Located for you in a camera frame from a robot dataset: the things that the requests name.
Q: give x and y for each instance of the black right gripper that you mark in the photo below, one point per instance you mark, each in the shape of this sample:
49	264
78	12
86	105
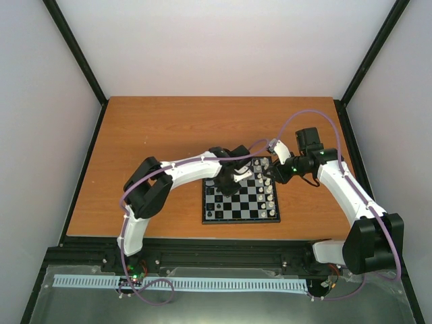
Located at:
281	176

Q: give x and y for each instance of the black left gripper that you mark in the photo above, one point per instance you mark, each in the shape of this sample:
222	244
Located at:
227	192

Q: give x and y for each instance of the black and white chessboard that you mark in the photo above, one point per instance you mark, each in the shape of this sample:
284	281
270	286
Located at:
251	204

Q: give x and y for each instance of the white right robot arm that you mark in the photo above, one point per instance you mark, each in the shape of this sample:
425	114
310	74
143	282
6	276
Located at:
375	239

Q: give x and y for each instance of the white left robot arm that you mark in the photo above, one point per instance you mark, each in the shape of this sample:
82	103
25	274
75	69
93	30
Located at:
146	192

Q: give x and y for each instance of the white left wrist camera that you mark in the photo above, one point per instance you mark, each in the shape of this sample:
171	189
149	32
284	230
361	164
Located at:
242	174

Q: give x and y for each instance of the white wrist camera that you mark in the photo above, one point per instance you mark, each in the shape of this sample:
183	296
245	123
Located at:
278	148
242	174

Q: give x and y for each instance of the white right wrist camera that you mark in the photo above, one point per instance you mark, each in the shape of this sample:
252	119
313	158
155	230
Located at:
278	148

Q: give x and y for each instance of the white slotted cable duct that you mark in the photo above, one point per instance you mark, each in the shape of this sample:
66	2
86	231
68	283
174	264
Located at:
183	284

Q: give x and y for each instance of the black left frame post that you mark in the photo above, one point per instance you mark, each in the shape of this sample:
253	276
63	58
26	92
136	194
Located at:
63	27

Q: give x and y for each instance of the black frame post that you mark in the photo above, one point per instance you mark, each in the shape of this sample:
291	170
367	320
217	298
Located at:
63	27
380	39

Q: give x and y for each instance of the black aluminium frame rail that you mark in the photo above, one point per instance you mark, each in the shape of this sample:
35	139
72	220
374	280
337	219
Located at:
158	255

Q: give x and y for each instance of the black right frame post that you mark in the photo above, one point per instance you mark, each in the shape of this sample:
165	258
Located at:
380	39

